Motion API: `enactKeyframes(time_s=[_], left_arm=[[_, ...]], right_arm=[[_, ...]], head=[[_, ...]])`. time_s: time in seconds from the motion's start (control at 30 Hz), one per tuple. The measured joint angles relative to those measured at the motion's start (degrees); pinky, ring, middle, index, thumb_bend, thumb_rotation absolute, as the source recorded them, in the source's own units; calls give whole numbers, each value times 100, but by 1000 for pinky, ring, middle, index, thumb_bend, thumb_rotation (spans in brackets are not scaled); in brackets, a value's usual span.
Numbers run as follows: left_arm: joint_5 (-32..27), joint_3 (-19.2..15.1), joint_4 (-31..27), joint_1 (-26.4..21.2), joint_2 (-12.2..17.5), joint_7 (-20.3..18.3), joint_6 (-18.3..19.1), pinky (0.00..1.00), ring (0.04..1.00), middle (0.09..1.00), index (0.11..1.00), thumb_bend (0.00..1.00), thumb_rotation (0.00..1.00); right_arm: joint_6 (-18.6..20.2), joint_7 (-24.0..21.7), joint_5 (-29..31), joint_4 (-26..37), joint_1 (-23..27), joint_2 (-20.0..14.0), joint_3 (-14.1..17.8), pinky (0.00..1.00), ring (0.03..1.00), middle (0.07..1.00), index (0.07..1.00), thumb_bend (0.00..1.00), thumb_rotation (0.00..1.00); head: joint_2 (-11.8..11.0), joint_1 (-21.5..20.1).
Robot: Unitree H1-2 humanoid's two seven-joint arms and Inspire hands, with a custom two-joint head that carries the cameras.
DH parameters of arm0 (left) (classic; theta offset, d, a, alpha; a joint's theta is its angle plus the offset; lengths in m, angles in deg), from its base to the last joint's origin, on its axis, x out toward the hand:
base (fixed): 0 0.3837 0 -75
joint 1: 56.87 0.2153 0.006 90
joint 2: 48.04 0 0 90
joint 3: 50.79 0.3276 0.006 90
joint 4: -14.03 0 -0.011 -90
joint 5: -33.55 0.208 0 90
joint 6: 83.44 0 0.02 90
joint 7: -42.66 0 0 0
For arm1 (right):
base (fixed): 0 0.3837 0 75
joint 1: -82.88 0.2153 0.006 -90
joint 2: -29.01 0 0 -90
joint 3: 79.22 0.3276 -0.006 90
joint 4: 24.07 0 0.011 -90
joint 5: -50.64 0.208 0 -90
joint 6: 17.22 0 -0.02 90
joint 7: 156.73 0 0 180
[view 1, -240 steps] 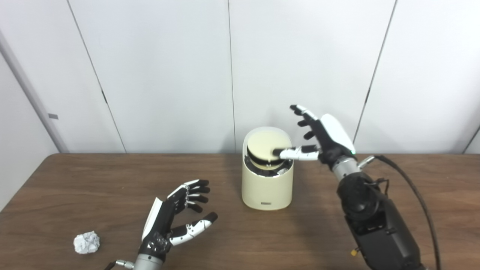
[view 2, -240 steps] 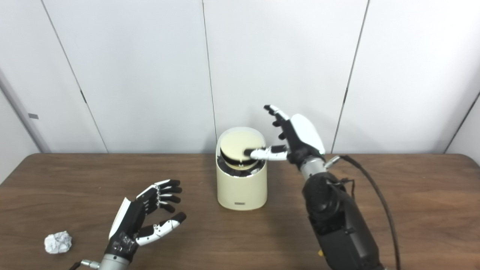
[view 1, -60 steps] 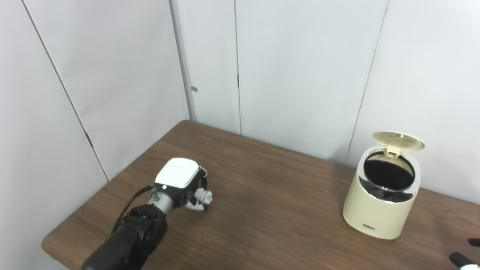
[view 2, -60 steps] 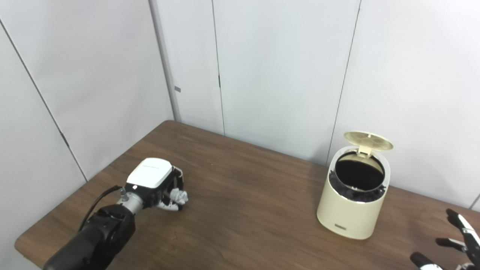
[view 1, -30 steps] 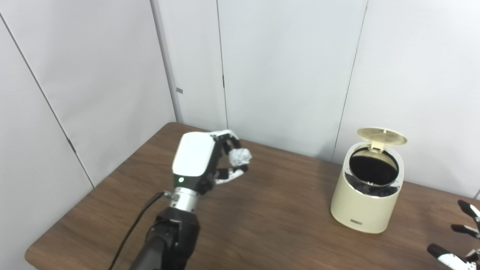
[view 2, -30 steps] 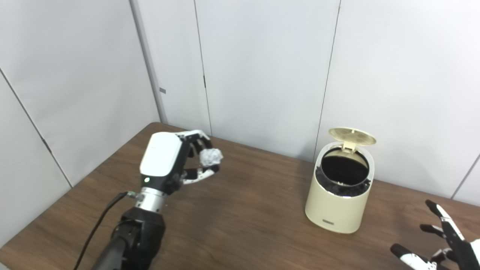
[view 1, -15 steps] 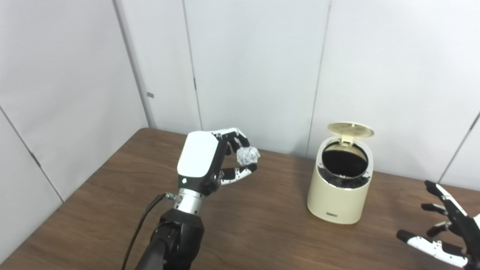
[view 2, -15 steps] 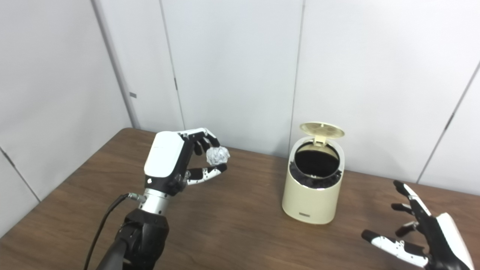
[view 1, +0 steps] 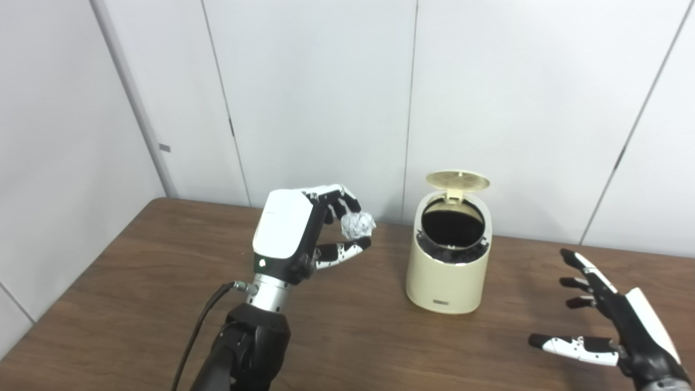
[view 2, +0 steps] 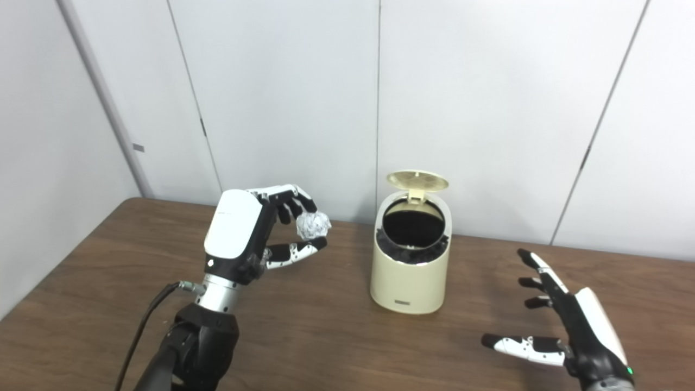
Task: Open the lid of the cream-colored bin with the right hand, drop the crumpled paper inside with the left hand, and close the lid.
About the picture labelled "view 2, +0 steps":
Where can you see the grey wall trim strip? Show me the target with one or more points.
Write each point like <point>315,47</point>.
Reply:
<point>106,103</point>

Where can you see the round cream bin lid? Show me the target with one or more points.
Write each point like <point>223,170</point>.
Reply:
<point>417,181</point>

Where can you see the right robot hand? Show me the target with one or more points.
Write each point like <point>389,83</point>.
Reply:
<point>589,331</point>

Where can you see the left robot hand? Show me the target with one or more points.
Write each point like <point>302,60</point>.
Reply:
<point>233,228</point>

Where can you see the white paper ball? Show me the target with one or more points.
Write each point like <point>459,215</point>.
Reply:
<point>313,225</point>

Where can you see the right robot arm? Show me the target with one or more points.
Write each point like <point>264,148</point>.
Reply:
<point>611,385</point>

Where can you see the cream-colored bin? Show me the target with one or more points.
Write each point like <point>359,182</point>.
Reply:
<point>407,285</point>

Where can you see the small grey wall tag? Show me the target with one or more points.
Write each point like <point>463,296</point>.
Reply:
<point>138,147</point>

